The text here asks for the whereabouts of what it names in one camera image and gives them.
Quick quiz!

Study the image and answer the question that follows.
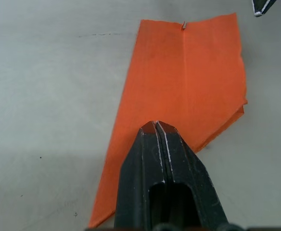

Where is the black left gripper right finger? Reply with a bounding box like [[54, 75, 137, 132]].
[[155, 120, 229, 229]]

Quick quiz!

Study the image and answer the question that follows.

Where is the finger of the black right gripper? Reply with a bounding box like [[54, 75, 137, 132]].
[[251, 0, 278, 17]]

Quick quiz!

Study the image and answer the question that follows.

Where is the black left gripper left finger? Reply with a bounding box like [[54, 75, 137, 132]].
[[113, 121, 168, 229]]

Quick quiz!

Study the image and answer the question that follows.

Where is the orange paper sheet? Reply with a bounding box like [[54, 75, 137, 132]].
[[87, 12, 248, 229]]

